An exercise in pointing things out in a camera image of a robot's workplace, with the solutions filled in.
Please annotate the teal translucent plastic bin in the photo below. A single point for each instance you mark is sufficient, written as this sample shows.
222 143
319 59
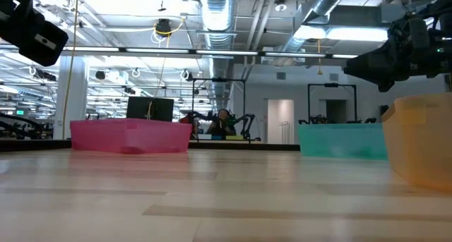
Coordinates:
342 141

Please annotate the white building column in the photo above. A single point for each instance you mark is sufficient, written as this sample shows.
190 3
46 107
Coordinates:
70 97

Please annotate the green exit sign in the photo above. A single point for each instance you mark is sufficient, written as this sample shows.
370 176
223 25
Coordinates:
20 112

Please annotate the red translucent plastic bin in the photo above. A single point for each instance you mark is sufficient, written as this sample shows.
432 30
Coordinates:
130 136

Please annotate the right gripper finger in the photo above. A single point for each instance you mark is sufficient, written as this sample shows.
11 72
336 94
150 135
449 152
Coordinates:
370 67
386 86

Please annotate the silver ventilation duct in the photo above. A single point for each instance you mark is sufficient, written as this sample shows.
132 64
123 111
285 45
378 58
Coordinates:
325 2
216 16

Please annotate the white door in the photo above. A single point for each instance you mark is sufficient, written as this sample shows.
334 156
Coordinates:
280 120

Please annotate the background robot workstation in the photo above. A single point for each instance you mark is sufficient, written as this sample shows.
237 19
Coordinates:
243 123

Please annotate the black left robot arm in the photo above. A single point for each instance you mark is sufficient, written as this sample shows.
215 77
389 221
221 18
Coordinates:
35 37

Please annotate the background black frame workstation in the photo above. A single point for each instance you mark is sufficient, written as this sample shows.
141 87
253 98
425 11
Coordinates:
332 85

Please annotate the orange translucent plastic bin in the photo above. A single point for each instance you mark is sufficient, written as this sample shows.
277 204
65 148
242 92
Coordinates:
423 139

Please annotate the yellow hanging object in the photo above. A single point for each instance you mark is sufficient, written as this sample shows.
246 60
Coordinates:
319 72

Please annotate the long ceiling light bar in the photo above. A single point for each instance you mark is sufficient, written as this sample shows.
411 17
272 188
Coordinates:
226 52

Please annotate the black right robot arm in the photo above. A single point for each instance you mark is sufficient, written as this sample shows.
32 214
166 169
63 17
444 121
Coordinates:
443 30

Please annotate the round ceiling fixture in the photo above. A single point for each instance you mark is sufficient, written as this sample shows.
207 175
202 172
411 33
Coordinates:
280 5

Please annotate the person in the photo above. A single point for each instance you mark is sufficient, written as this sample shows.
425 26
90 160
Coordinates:
221 123

